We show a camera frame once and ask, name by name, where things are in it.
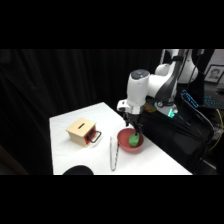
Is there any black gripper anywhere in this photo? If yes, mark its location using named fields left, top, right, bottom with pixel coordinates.
left=123, top=110, right=144, bottom=136

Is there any pink bowl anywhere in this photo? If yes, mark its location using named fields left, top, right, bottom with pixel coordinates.
left=116, top=127, right=145, bottom=154

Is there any black robot stand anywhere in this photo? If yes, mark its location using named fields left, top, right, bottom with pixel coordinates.
left=134, top=99, right=218, bottom=176

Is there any small green light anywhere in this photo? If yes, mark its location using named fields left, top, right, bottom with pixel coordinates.
left=167, top=108, right=177, bottom=119

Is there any wooden box with slot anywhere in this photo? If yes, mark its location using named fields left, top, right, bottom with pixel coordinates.
left=65, top=117, right=98, bottom=148

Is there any blue lit strip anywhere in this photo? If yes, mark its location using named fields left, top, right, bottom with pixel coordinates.
left=181, top=88, right=200, bottom=109

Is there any black round object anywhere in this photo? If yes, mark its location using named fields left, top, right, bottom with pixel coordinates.
left=61, top=163, right=95, bottom=176

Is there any framed portrait picture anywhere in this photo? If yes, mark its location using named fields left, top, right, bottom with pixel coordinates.
left=203, top=64, right=224, bottom=84

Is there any black curtain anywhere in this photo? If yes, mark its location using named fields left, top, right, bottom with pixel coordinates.
left=0, top=49, right=168, bottom=176

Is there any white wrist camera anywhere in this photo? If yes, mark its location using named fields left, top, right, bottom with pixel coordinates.
left=116, top=99, right=130, bottom=114

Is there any red drawer with black handle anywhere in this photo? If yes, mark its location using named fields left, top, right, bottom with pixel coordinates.
left=85, top=126, right=103, bottom=146

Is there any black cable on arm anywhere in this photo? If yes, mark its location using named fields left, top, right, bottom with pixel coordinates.
left=159, top=49, right=205, bottom=108

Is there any yellow cable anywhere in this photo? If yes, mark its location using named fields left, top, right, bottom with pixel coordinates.
left=205, top=107, right=224, bottom=154

